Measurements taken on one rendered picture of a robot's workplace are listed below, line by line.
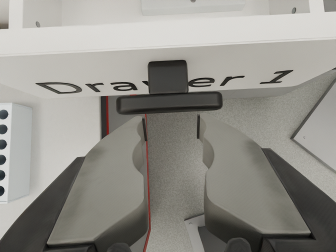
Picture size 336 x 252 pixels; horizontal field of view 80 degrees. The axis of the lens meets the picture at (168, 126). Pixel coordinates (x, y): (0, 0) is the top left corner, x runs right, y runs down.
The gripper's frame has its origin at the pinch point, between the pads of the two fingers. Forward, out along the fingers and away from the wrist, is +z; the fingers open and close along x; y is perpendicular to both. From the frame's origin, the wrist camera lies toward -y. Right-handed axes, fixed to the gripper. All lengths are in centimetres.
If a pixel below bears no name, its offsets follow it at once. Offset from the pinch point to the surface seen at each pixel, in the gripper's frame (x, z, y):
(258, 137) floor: 45, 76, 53
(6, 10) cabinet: -23.2, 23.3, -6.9
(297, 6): 11.3, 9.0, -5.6
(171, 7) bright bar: 0.6, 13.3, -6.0
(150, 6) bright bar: -1.5, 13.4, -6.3
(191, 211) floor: 8, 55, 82
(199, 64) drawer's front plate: 2.3, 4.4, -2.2
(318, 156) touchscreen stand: 72, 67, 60
